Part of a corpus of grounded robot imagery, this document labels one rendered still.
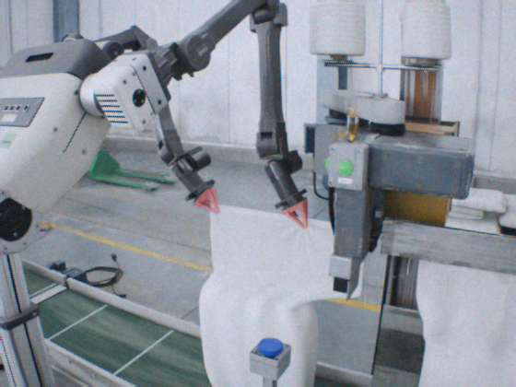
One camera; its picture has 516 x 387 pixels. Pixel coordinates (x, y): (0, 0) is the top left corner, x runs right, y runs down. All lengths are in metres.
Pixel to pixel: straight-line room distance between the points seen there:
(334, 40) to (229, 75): 5.95
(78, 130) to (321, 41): 0.69
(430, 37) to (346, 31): 0.23
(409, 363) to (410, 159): 0.86
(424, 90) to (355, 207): 0.56
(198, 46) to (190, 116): 6.67
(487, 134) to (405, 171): 5.20
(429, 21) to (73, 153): 0.92
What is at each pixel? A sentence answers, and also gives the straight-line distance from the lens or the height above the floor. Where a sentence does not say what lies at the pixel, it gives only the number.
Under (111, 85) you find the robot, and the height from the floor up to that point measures 1.46.
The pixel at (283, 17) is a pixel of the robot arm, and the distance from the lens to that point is 1.27.
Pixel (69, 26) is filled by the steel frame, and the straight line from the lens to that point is 9.39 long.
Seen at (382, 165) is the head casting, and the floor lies 1.29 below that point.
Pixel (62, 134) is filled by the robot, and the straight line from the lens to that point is 0.94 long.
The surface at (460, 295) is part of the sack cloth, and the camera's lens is 1.21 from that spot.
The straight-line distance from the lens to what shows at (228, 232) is 1.38.
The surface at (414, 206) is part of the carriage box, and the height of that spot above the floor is 1.12.
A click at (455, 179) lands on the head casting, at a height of 1.28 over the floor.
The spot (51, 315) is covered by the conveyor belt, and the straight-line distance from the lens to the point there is 2.28.
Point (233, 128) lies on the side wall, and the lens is 7.19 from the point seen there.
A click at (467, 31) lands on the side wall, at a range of 6.13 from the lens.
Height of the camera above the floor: 1.49
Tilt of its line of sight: 16 degrees down
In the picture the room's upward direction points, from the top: straight up
